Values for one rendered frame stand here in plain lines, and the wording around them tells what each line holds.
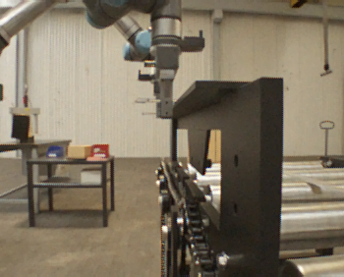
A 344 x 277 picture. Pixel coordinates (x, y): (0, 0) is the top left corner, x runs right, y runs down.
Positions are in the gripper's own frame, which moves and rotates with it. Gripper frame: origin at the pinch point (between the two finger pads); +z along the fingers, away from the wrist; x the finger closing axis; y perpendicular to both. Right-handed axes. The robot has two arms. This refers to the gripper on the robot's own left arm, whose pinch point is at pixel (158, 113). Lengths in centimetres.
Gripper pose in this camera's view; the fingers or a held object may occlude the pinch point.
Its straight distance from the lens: 123.0
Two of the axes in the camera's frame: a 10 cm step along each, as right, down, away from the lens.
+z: 0.0, 10.0, 0.3
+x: -0.8, -0.3, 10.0
